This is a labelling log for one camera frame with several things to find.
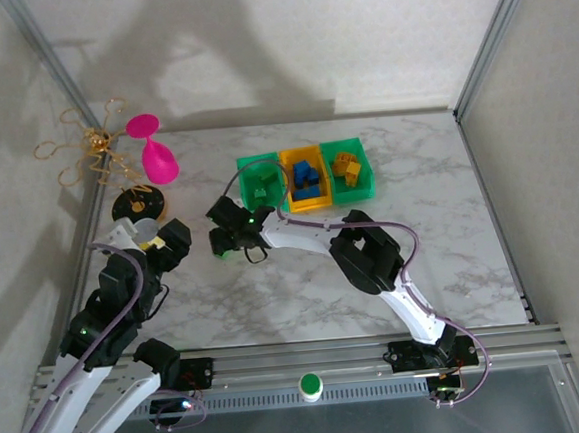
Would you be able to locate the yellow lego brick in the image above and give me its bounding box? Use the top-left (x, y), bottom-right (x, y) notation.
top-left (344, 163), bottom-right (366, 188)
top-left (332, 151), bottom-right (360, 174)

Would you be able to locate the tin can with yellow label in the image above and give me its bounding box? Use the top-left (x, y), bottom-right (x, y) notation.
top-left (129, 214), bottom-right (167, 253)

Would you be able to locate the green plastic bin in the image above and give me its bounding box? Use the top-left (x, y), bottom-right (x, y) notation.
top-left (234, 149), bottom-right (293, 217)
top-left (319, 135), bottom-right (380, 208)

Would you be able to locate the yellow plastic bin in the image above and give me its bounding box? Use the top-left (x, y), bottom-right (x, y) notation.
top-left (277, 143), bottom-right (334, 215)

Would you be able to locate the pink plastic wine glass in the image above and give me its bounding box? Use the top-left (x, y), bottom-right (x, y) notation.
top-left (124, 110), bottom-right (182, 189)

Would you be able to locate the small controller board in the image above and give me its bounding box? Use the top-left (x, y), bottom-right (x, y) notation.
top-left (426, 370), bottom-right (468, 401)
top-left (174, 383), bottom-right (205, 412)

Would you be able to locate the green push button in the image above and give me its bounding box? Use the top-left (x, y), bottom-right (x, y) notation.
top-left (297, 371), bottom-right (325, 405)

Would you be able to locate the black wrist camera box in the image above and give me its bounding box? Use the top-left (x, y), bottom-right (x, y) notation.
top-left (204, 194), bottom-right (245, 230)

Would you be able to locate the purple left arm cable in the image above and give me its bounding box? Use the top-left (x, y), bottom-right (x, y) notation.
top-left (0, 235), bottom-right (210, 433)

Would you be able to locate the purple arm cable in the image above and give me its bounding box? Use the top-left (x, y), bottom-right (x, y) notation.
top-left (0, 235), bottom-right (210, 433)
top-left (218, 142), bottom-right (495, 425)

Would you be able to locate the black wire loop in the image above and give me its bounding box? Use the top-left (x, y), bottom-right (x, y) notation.
top-left (244, 242), bottom-right (270, 267)

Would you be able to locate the gold wire glass rack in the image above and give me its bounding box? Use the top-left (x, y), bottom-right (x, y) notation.
top-left (28, 93), bottom-right (171, 233)

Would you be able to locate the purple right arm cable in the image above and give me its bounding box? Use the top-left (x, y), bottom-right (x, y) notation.
top-left (218, 142), bottom-right (495, 425)

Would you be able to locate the aluminium side rail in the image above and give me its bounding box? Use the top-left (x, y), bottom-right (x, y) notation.
top-left (454, 107), bottom-right (540, 332)
top-left (50, 137), bottom-right (130, 345)

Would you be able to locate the aluminium mounting rail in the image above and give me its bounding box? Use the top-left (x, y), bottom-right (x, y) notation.
top-left (34, 321), bottom-right (568, 398)

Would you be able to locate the perforated metal cable duct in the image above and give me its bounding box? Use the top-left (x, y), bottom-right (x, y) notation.
top-left (133, 378), bottom-right (433, 421)

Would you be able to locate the aluminium frame post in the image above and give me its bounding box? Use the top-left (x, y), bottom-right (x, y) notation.
top-left (443, 0), bottom-right (551, 119)
top-left (0, 0), bottom-right (114, 152)

